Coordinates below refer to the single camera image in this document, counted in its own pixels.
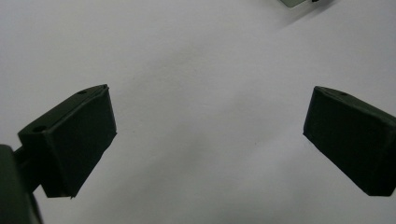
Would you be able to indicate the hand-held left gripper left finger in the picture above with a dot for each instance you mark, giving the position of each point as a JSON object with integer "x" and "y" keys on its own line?
{"x": 74, "y": 140}

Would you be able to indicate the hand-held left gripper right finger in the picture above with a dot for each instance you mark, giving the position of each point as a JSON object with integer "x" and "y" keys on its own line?
{"x": 355, "y": 143}

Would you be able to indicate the transparent grey plastic storage box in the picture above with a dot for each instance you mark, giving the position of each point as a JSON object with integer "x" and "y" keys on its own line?
{"x": 292, "y": 2}

